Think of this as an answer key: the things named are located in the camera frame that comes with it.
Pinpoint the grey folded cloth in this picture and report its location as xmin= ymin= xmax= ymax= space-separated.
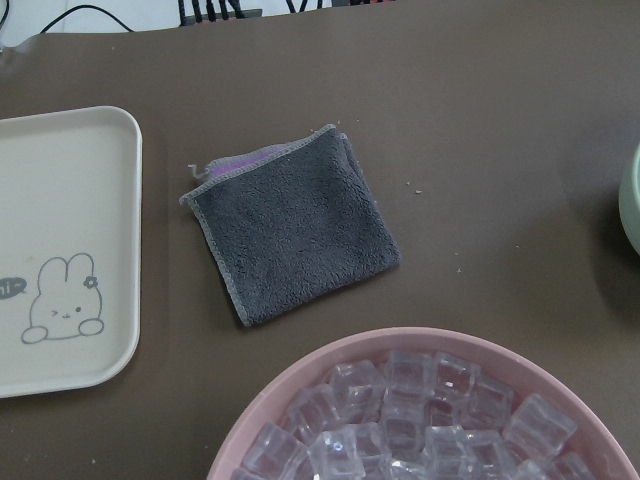
xmin=180 ymin=124 xmax=400 ymax=326

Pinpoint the cream rabbit tray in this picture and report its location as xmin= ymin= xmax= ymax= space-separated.
xmin=1 ymin=106 xmax=142 ymax=398

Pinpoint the pile of clear ice cubes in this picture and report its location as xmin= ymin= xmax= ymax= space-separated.
xmin=233 ymin=350 xmax=592 ymax=479

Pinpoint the mint green bowl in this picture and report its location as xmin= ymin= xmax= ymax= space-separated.
xmin=618 ymin=148 xmax=640 ymax=254

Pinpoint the pink bowl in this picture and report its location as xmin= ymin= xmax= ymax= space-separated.
xmin=208 ymin=327 xmax=639 ymax=479

